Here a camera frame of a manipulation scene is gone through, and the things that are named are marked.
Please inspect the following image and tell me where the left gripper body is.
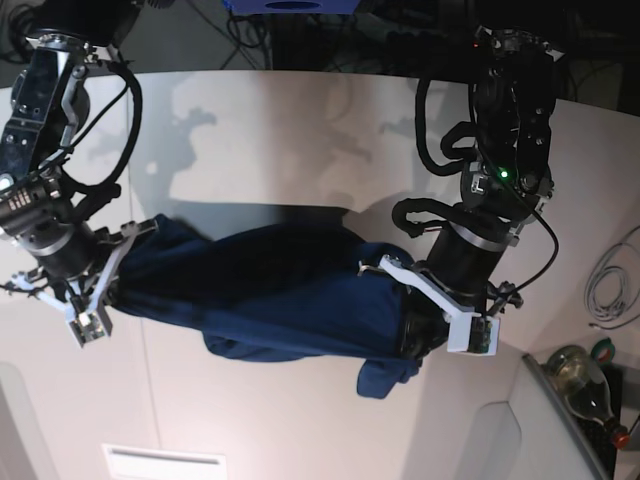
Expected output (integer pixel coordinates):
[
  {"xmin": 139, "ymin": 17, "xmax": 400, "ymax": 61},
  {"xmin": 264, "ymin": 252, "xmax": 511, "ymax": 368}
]
[{"xmin": 399, "ymin": 224, "xmax": 505, "ymax": 350}]

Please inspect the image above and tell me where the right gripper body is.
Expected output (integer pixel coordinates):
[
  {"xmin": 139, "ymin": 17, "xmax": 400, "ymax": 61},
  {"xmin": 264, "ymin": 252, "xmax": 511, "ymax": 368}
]
[{"xmin": 19, "ymin": 220, "xmax": 120, "ymax": 295}]

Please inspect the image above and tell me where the dark blue t-shirt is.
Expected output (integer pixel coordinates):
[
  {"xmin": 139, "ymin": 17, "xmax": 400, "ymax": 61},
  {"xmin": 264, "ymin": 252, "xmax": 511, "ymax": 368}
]
[{"xmin": 113, "ymin": 215, "xmax": 448, "ymax": 399}]

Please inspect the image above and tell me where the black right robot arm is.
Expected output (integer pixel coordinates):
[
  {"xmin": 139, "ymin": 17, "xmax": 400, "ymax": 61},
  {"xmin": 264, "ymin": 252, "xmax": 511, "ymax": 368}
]
[{"xmin": 1, "ymin": 1, "xmax": 143, "ymax": 295}]

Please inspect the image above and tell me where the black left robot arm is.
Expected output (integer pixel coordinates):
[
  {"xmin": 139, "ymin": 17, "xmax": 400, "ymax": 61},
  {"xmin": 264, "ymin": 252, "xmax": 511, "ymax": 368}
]
[{"xmin": 380, "ymin": 25, "xmax": 556, "ymax": 358}]

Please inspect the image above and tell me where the clear plastic bottle red cap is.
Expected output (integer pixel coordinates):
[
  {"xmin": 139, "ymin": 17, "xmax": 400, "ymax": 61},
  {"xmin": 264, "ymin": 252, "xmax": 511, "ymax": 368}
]
[{"xmin": 545, "ymin": 345, "xmax": 630, "ymax": 450}]

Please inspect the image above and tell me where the green tape roll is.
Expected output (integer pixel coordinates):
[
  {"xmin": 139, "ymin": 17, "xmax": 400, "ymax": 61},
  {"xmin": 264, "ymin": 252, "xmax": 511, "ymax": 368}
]
[{"xmin": 590, "ymin": 338, "xmax": 616, "ymax": 365}]

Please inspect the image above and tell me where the blue box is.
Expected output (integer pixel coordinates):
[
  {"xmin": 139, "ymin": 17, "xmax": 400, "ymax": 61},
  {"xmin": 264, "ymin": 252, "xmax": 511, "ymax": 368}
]
[{"xmin": 223, "ymin": 0, "xmax": 360, "ymax": 15}]

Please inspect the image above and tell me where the coiled light grey cable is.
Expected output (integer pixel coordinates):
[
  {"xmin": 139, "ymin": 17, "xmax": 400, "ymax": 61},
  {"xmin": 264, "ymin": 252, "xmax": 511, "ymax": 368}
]
[{"xmin": 585, "ymin": 238, "xmax": 640, "ymax": 331}]

